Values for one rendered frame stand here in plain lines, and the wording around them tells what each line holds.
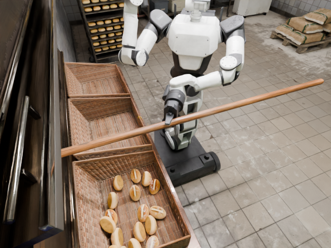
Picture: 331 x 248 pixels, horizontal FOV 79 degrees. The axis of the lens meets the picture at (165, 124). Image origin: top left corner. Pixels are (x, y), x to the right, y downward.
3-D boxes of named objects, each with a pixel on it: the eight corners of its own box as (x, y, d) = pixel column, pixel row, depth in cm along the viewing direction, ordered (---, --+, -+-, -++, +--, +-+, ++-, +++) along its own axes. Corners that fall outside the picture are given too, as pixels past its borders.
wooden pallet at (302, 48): (299, 54, 378) (303, 46, 368) (269, 37, 430) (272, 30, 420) (344, 44, 408) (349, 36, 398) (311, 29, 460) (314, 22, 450)
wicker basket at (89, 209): (97, 289, 94) (79, 280, 75) (84, 184, 131) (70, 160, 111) (190, 245, 107) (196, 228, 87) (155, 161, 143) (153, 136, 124)
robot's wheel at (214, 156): (203, 157, 213) (208, 149, 196) (207, 156, 214) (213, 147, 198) (213, 174, 203) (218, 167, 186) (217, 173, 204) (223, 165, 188)
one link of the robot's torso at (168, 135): (164, 138, 207) (164, 129, 197) (182, 132, 212) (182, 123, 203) (172, 152, 194) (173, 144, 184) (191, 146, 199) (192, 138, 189)
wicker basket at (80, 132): (84, 180, 133) (70, 156, 113) (77, 123, 170) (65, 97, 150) (154, 158, 145) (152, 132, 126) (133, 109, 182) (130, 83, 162)
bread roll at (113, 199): (111, 189, 120) (119, 190, 123) (106, 195, 123) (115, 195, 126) (112, 205, 113) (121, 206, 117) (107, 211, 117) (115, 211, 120)
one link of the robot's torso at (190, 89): (168, 78, 157) (169, 57, 144) (183, 75, 160) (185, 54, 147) (184, 100, 139) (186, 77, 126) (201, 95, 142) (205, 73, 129)
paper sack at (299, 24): (321, 34, 372) (327, 24, 361) (305, 36, 365) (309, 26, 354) (298, 23, 415) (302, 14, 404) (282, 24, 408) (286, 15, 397)
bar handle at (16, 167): (35, 228, 35) (26, 232, 35) (42, 109, 56) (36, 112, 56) (9, 219, 31) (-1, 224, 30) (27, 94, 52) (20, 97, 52)
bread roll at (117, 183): (123, 175, 132) (117, 179, 134) (115, 172, 128) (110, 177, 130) (124, 190, 125) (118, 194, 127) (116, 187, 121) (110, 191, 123)
